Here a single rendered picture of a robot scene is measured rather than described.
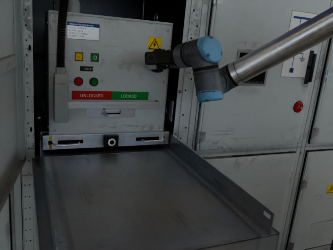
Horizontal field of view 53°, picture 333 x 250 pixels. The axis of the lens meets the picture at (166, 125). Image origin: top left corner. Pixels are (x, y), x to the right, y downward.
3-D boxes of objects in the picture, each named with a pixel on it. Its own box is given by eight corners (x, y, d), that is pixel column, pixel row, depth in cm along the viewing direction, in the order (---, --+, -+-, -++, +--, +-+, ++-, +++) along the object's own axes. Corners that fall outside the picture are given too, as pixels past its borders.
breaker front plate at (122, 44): (163, 134, 151) (173, 24, 139) (49, 139, 132) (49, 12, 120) (162, 134, 152) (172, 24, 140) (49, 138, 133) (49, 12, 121)
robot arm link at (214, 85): (229, 97, 121) (223, 63, 119) (220, 102, 111) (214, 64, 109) (204, 100, 125) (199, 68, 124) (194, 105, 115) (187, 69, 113)
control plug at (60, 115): (68, 123, 123) (68, 75, 119) (54, 123, 121) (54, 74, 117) (65, 117, 130) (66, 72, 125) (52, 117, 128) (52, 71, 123)
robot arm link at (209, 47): (207, 66, 108) (202, 34, 107) (182, 71, 118) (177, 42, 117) (226, 62, 114) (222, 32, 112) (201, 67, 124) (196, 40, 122)
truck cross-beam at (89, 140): (168, 144, 153) (169, 131, 152) (42, 150, 132) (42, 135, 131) (164, 140, 158) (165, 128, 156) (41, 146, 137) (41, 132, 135)
